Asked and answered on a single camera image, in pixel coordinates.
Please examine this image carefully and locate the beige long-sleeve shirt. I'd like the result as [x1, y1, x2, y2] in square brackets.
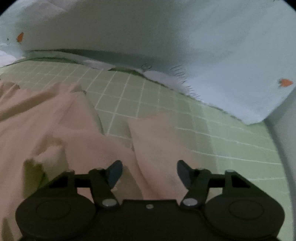
[1, 82, 209, 240]

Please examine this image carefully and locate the green grid bed sheet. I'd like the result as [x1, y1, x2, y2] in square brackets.
[1, 60, 292, 216]

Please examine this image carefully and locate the light blue carrot-print pillow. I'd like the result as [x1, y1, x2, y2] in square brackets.
[1, 1, 295, 125]

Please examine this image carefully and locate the white bed frame edge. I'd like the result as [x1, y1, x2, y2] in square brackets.
[264, 92, 296, 200]

